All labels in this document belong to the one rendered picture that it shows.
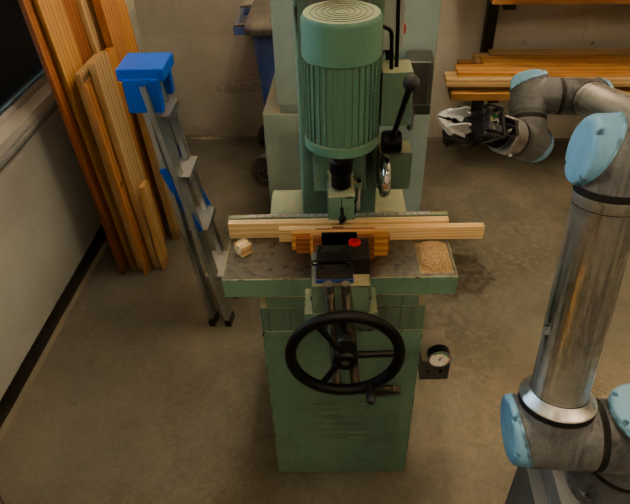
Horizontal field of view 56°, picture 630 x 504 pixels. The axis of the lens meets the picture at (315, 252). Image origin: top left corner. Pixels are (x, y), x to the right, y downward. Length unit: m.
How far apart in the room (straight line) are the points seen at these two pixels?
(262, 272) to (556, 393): 0.75
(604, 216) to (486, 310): 1.75
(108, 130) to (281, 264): 1.33
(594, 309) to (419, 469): 1.22
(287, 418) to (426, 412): 0.64
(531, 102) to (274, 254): 0.75
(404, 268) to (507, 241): 1.71
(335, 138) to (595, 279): 0.62
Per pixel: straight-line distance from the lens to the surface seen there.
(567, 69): 3.58
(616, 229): 1.08
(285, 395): 1.84
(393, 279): 1.51
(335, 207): 1.50
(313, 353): 1.69
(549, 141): 1.59
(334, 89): 1.31
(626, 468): 1.40
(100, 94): 2.60
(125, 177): 2.77
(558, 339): 1.19
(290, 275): 1.51
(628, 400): 1.38
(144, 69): 2.10
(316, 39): 1.28
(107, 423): 2.46
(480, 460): 2.28
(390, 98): 1.61
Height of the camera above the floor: 1.89
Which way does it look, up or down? 39 degrees down
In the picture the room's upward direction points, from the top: 2 degrees counter-clockwise
